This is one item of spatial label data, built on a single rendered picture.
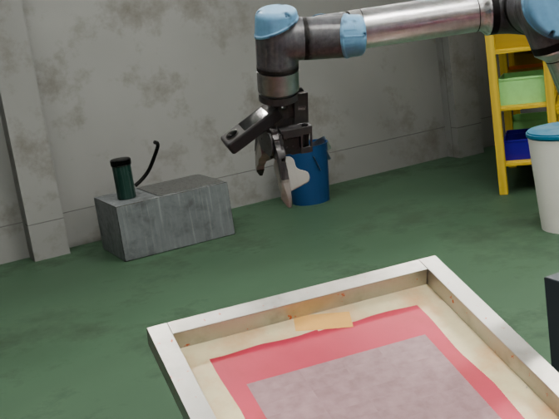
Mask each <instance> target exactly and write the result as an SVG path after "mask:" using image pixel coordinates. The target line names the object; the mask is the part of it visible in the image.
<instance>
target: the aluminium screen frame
mask: <svg viewBox="0 0 559 419"><path fill-rule="evenodd" d="M424 284H427V285H428V286H429V287H430V288H431V289H432V290H433V291H434V292H435V293H436V294H437V295H438V296H439V297H440V298H441V299H442V300H443V301H444V302H445V303H446V304H447V305H448V306H449V307H450V308H451V309H452V310H453V311H454V312H455V313H456V314H457V315H458V316H459V317H460V318H461V319H462V320H463V321H464V322H465V323H466V324H467V325H468V326H469V327H470V328H471V329H472V330H473V331H474V332H475V333H476V334H477V335H478V336H479V337H480V338H481V339H482V340H483V341H484V342H485V343H486V344H487V345H488V346H489V347H490V348H491V349H492V350H493V351H494V352H495V353H496V354H497V355H498V356H499V357H500V358H501V359H502V360H503V361H504V362H505V363H506V364H507V365H508V366H509V367H510V368H511V369H512V370H513V371H514V372H515V373H516V374H517V375H518V376H519V377H520V378H521V379H522V380H523V381H524V382H525V383H526V384H527V385H528V386H529V387H530V388H531V389H532V390H533V391H534V392H535V393H536V394H537V395H538V396H539V397H540V398H541V399H542V400H543V401H544V402H545V403H546V404H547V405H548V407H549V408H550V409H551V410H552V411H553V412H554V413H555V414H556V415H557V416H558V417H559V372H558V371H557V370H556V369H555V368H554V367H552V366H551V365H550V364H549V363H548V362H547V361H546V360H545V359H544V358H543V357H542V356H541V355H540V354H539V353H538V352H536V351H535V350H534V349H533V348H532V347H531V346H530V345H529V344H528V343H527V342H526V341H525V340H524V339H523V338H522V337H521V336H520V335H518V334H517V333H516V332H515V331H514V330H513V329H512V328H511V327H510V326H509V325H508V324H507V323H506V322H505V321H504V320H503V319H501V318H500V317H499V316H498V315H497V314H496V313H495V312H494V311H493V310H492V309H491V308H490V307H489V306H488V305H487V304H486V303H484V302H483V301H482V300H481V299H480V298H479V297H478V296H477V295H476V294H475V293H474V292H473V291H472V290H471V289H470V288H469V287H468V286H467V285H466V284H465V283H464V282H463V281H462V280H461V279H460V278H459V277H458V276H457V275H456V274H455V273H454V272H453V271H451V270H450V269H449V268H448V267H447V266H446V265H445V264H444V263H443V262H442V261H441V260H440V259H439V258H438V257H437V256H436V255H434V256H430V257H427V258H423V259H417V260H414V261H411V262H407V263H404V264H398V265H394V266H391V267H387V268H384V269H378V270H374V271H371V272H367V273H364V274H358V275H354V276H351V277H347V278H344V279H338V280H334V281H331V282H327V283H322V284H318V285H315V286H311V287H308V288H302V289H298V290H295V291H291V292H288V293H282V294H278V295H275V296H271V297H268V298H262V299H259V300H255V301H252V302H248V303H242V304H239V305H235V306H232V307H228V308H222V309H219V310H215V311H212V312H208V313H202V314H199V315H195V316H192V317H188V318H183V319H179V320H176V321H172V322H168V323H163V324H159V325H156V326H152V327H148V328H146V331H147V338H148V345H149V347H150V349H151V351H152V353H153V355H154V358H155V360H156V362H157V364H158V366H159V368H160V370H161V373H162V375H163V377H164V378H165V380H166V383H167V385H168V387H169V389H170V391H171V394H172V396H173V397H174V399H175V401H176V405H177V406H178V408H179V410H180V412H181V415H182V416H183V419H216V417H215V414H214V412H213V411H212V410H211V408H210V405H209V403H208V401H207V400H206V398H205V395H204V393H203V392H202V390H201V388H200V386H199V384H198V382H197V381H196V379H195V376H194V374H193V372H192V371H191V369H190V366H189V365H188V363H187V361H186V359H185V357H184V355H183V353H182V351H181V348H185V347H189V346H191V345H195V344H198V343H204V342H208V341H210V340H214V339H217V338H223V337H227V336H230V335H233V334H237V333H242V332H245V331H249V330H252V329H256V328H262V327H264V326H268V325H271V324H275V323H281V322H283V321H287V320H290V319H294V318H299V317H303V316H306V315H310V314H313V313H318V312H322V311H325V310H329V309H332V308H337V307H341V306H344V305H348V304H351V303H357V302H360V301H364V300H367V299H371V298H376V297H379V296H383V295H386V294H390V293H395V292H398V291H402V290H405V289H409V288H414V287H417V286H421V285H424Z"/></svg>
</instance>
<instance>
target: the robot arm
mask: <svg viewBox="0 0 559 419"><path fill-rule="evenodd" d="M471 32H482V33H483V34H484V35H486V36H489V35H495V34H519V35H525V36H526V38H527V41H528V43H529V46H530V48H531V50H532V53H533V56H534V57H535V58H538V59H540V60H543V61H544V62H545V63H546V64H547V67H548V69H549V72H550V73H551V76H552V80H553V81H554V84H555V86H556V89H557V92H558V94H559V0H417V1H411V2H401V3H395V4H389V5H383V6H377V7H367V8H361V9H356V10H350V11H347V12H335V13H329V14H323V13H320V14H316V15H313V16H312V17H299V16H298V14H297V10H296V9H295V8H294V7H292V6H290V5H280V4H273V5H268V6H264V7H262V8H260V9H259V10H258V11H257V12H256V14H255V34H254V37H255V52H256V69H257V88H258V92H259V101H260V102H261V103H262V104H264V105H263V106H261V107H260V108H258V109H257V110H256V111H254V112H253V113H251V114H250V115H249V116H247V117H246V118H245V119H244V120H242V121H241V122H240V123H238V124H237V125H236V126H234V127H233V128H231V129H230V130H229V131H227V132H226V133H225V134H224V135H223V136H222V137H221V140H222V142H223V143H224V144H225V146H226V147H227V148H228V149H229V151H230V152H231V153H232V154H236V153H237V152H238V151H240V150H241V149H243V148H244V147H245V146H247V145H248V144H249V143H250V142H251V141H253V140H254V139H255V169H256V171H257V173H258V174H259V175H263V173H264V170H265V163H266V161H268V160H272V159H274V158H275V162H274V170H275V174H276V177H277V180H278V186H279V191H280V197H281V200H282V201H283V202H284V203H285V204H286V206H287V207H288V208H292V195H291V191H292V190H295V189H297V188H299V187H300V186H302V185H304V184H306V183H308V182H309V179H310V177H309V172H307V171H305V170H300V169H298V168H297V167H296V165H295V162H294V159H293V158H292V157H290V156H286V155H288V154H291V155H295V154H299V153H301V154H303V153H308V152H312V151H313V133H312V126H311V125H310V123H309V104H308V92H307V91H304V90H303V88H302V87H301V86H299V60H318V59H330V58H350V57H360V56H362V55H363V54H364V53H365V50H366V48H370V47H381V46H387V45H392V44H398V43H404V42H414V41H420V40H426V39H431V38H437V37H448V36H453V35H459V34H465V33H471ZM309 134H310V146H309Z"/></svg>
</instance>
